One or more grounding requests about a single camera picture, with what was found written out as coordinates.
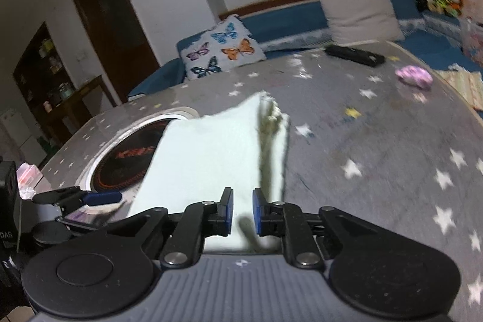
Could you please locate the pink small object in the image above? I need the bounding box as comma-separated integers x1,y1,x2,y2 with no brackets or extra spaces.
395,65,433,90

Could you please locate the round induction cooktop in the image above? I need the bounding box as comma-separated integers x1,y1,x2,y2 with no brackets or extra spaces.
78,106,199,192

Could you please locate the dark wooden side table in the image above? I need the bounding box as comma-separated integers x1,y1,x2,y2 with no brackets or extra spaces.
39,75,117,147

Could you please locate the clear plastic toy box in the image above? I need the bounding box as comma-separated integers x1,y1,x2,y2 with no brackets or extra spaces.
459,17,483,65

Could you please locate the pale green garment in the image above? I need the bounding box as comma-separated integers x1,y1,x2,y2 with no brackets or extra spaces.
129,91,290,253

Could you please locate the dark wooden door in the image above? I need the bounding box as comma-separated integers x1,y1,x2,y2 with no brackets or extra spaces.
73,0,160,102

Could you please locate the black remote control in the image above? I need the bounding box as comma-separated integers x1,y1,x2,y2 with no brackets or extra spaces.
324,45,385,68

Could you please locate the butterfly print pillow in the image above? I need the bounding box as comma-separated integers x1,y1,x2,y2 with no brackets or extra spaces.
177,15,266,80

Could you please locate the beige plain pillow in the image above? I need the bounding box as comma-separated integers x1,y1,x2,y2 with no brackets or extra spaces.
319,0,405,46

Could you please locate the white refrigerator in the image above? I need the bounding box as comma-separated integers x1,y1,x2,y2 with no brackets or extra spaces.
1,109,46,166

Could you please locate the dark wall shelf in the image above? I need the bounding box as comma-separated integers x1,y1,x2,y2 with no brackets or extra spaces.
13,23,75,117

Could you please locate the pink tissue pack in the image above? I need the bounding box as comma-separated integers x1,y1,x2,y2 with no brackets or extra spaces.
16,163,45,200

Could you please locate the grey star-pattern tablecloth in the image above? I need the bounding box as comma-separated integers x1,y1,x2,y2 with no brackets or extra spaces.
43,43,482,321

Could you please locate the blue sofa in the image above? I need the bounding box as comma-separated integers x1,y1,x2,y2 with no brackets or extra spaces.
128,0,482,100

